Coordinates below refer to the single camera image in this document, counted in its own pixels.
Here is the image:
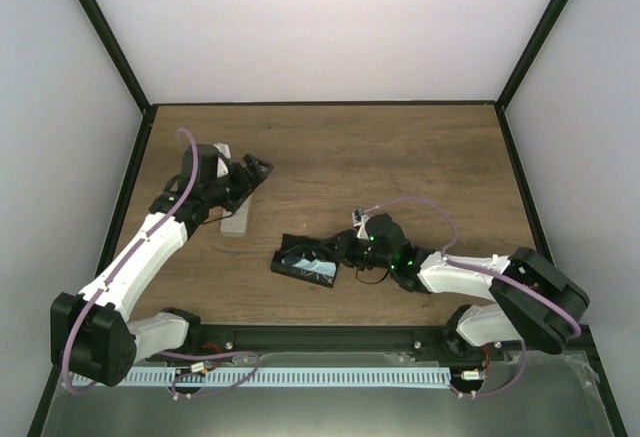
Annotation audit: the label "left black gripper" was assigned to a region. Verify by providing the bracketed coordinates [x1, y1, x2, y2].
[205, 154, 274, 213]

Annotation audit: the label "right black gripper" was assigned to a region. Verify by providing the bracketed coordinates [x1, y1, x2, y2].
[321, 229, 395, 272]

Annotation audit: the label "light blue cloth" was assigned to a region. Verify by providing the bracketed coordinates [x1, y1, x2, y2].
[282, 256, 337, 277]

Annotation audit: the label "round black sunglasses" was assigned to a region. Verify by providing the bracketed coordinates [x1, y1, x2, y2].
[281, 244, 331, 264]

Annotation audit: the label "black geometric glasses case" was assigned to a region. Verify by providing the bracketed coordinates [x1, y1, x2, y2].
[270, 234, 340, 288]

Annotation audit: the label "grey glasses case green lining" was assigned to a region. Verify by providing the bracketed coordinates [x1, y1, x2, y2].
[220, 197, 251, 238]

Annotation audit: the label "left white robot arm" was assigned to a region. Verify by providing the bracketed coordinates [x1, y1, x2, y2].
[50, 144, 273, 387]

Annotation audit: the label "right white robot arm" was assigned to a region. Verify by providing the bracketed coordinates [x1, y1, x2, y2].
[320, 213, 590, 360]

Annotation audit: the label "grey metal front plate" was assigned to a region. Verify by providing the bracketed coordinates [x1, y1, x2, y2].
[42, 351, 613, 436]

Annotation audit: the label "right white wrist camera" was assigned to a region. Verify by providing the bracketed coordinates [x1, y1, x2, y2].
[352, 209, 370, 241]

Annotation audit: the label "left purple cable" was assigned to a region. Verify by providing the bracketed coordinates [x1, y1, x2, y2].
[62, 127, 261, 401]

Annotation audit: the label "purple cable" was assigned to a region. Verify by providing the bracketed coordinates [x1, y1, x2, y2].
[364, 196, 584, 398]
[62, 127, 261, 401]

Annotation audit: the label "black aluminium frame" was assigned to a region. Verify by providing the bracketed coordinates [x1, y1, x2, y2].
[27, 0, 629, 437]

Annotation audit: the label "white slotted cable duct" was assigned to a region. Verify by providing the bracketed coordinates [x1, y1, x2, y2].
[122, 366, 451, 388]

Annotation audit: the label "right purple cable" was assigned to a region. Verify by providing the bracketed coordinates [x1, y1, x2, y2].
[364, 196, 584, 398]

